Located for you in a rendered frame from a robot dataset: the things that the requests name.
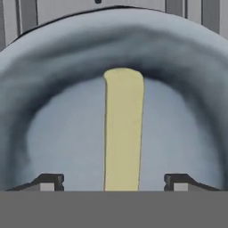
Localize grey bowl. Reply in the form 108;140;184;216
0;4;228;192

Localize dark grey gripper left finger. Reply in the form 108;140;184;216
6;173;65;192

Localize yellow butter stick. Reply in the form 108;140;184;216
102;67;146;192

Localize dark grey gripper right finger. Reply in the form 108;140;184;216
163;173;223;192

